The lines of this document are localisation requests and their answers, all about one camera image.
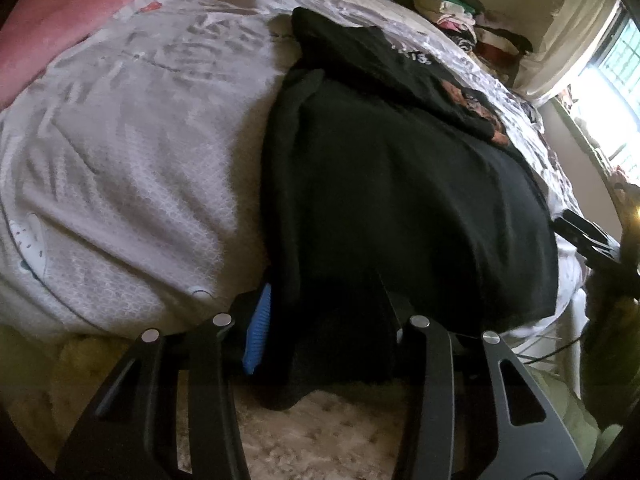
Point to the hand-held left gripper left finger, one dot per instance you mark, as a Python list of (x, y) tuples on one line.
[(257, 332)]

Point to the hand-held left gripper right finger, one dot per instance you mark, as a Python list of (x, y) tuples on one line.
[(425, 355)]

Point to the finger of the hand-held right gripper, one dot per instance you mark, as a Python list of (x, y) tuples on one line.
[(590, 242)]

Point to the black sweater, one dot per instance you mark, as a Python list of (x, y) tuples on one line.
[(400, 185)]

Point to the pile of folded clothes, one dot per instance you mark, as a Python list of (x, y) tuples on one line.
[(465, 20)]

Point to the beige fluffy rug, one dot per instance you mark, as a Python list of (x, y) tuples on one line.
[(320, 435)]

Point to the window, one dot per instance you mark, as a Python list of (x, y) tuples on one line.
[(617, 85)]

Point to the cream curtain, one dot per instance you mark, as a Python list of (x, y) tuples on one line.
[(570, 50)]

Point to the white patterned bedsheet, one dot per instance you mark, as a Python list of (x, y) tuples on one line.
[(140, 170)]

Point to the pink blanket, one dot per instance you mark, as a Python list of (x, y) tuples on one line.
[(55, 25)]

